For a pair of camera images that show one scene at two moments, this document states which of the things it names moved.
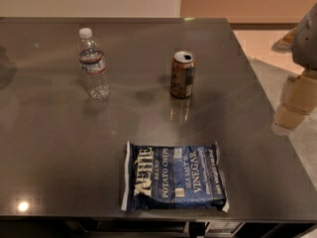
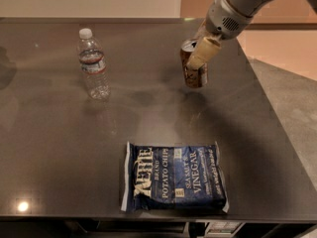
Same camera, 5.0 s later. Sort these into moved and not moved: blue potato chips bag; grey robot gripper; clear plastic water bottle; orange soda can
Moved: grey robot gripper; orange soda can
Not moved: blue potato chips bag; clear plastic water bottle
